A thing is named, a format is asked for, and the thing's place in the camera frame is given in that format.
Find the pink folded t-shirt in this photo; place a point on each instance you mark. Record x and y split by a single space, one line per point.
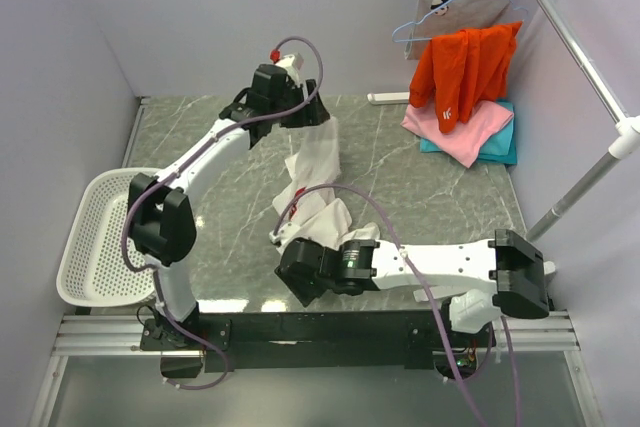
465 132

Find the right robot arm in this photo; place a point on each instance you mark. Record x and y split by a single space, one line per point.
504 275

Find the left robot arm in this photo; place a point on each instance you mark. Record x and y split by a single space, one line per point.
161 221

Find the aluminium frame rail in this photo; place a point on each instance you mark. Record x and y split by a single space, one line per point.
119 335

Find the white perforated laundry basket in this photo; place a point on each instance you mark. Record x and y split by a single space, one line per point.
92 272

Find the white t-shirt with red print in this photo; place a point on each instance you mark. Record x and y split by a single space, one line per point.
310 209

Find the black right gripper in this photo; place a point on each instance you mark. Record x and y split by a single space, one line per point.
305 291

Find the black base beam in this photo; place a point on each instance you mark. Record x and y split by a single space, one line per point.
227 342

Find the metal clothes rack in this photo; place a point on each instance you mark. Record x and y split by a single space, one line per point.
563 130

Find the teal folded t-shirt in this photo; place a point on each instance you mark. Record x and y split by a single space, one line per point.
505 144

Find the orange t-shirt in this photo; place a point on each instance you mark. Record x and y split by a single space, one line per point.
456 71

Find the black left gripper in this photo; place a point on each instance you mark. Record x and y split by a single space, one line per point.
315 115

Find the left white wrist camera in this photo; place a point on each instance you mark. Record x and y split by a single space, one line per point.
291 63

